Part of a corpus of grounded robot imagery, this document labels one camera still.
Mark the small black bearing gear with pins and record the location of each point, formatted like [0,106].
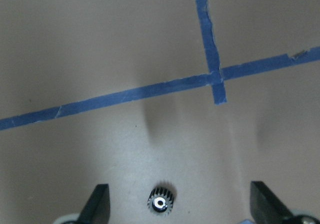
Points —
[161,199]

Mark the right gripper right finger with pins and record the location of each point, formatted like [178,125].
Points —
[267,208]

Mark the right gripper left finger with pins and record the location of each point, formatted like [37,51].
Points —
[98,207]

